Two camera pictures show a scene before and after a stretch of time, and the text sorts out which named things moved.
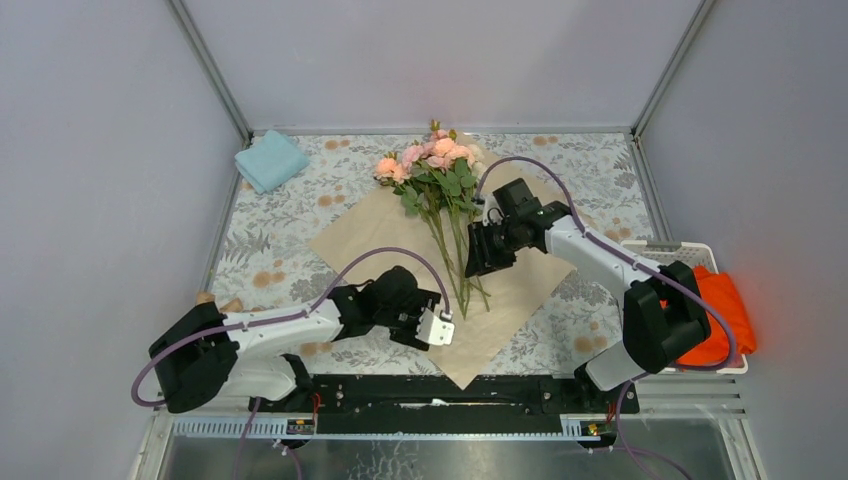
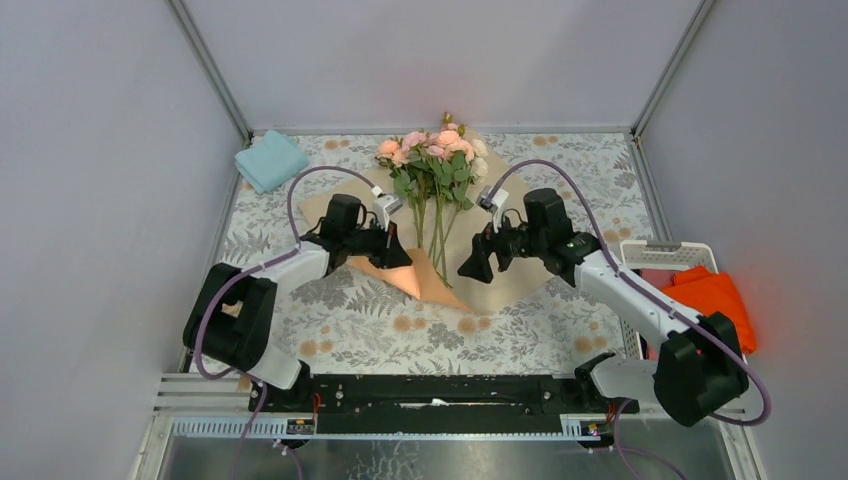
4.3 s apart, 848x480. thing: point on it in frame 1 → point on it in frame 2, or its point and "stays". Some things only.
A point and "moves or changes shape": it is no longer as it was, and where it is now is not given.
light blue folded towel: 271,160 stays
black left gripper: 421,302 → 391,253
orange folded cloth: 714,348 stays
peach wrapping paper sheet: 383,230 moves or changes shape
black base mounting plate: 422,404 stays
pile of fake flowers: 437,179 moves or changes shape
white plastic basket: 700,254 stays
